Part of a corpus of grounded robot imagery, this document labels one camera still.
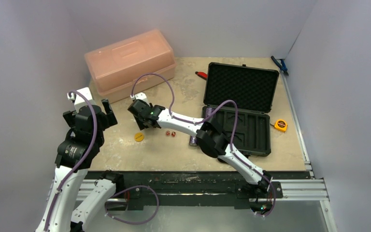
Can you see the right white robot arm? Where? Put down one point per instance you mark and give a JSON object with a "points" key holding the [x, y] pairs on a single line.
{"points": [[211, 138]]}

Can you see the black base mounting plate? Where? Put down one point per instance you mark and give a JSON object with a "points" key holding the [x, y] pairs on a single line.
{"points": [[199, 188]]}

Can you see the yellow tape measure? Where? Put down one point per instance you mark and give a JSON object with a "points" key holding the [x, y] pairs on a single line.
{"points": [[280, 125]]}

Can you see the red-handled tool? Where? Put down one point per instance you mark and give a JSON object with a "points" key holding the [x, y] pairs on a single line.
{"points": [[201, 75]]}

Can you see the blue-handled pliers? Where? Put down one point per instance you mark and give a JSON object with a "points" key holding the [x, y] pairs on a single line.
{"points": [[281, 65]]}

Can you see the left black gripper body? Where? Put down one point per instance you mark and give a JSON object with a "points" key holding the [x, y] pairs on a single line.
{"points": [[108, 120]]}

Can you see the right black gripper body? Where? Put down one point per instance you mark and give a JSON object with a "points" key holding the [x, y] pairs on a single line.
{"points": [[136, 113]]}

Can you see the yellow big blind button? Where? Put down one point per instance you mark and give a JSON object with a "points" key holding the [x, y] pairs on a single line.
{"points": [[139, 137]]}

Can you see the pink plastic storage box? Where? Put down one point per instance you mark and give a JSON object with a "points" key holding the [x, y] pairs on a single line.
{"points": [[138, 63]]}

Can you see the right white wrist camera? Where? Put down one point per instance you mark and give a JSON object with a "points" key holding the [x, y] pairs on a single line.
{"points": [[140, 96]]}

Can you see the black foam-lined carry case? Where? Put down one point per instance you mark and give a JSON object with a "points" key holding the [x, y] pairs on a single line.
{"points": [[252, 90]]}

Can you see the purple poker chip stack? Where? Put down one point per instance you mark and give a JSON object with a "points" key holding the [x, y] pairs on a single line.
{"points": [[208, 112]]}

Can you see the aluminium extrusion rail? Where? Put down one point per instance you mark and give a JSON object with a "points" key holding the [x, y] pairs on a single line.
{"points": [[312, 190]]}

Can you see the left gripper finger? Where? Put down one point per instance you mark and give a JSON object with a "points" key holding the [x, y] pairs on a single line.
{"points": [[69, 117], [107, 107]]}

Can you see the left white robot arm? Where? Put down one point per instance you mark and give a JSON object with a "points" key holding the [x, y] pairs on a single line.
{"points": [[74, 157]]}

